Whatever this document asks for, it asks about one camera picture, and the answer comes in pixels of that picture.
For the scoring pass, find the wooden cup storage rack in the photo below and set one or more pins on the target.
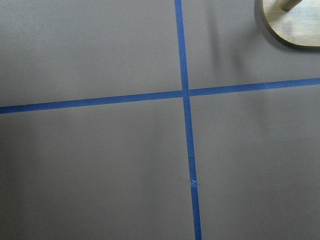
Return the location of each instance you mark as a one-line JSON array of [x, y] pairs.
[[293, 22]]

